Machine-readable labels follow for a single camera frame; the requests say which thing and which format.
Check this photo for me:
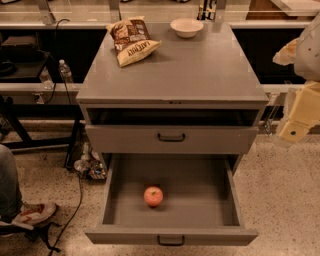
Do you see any clutter of small floor items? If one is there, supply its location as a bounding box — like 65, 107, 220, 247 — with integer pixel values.
73, 142, 107, 180

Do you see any red apple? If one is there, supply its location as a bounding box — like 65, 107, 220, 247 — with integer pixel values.
144, 186, 163, 207

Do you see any blue jeans leg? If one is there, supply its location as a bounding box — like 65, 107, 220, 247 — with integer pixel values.
0, 145, 22, 219

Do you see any grey drawer cabinet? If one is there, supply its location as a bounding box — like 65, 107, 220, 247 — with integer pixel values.
77, 23, 267, 168

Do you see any closed grey middle drawer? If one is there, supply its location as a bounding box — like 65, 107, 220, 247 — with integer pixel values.
85, 125, 258, 154

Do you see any clear plastic water bottle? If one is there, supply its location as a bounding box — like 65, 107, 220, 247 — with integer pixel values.
59, 59, 74, 84

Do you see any white red sneaker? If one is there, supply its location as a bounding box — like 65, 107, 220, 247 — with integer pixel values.
0, 202, 58, 227

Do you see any black floor cable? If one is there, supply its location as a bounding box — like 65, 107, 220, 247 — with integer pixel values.
48, 171, 84, 256

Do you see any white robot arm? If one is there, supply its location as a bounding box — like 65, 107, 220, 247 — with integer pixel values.
273, 15, 320, 146

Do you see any open grey bottom drawer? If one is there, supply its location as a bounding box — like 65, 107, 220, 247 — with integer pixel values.
86, 154, 258, 246

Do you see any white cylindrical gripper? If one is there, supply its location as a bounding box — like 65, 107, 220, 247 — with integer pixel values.
272, 39, 320, 143

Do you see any white ceramic bowl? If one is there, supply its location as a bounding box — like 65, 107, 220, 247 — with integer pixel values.
170, 18, 204, 38

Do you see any brown yellow chip bag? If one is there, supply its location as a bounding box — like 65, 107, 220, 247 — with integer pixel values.
107, 16, 162, 67

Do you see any black metal stand frame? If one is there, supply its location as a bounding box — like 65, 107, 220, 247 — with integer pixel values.
0, 95, 83, 169

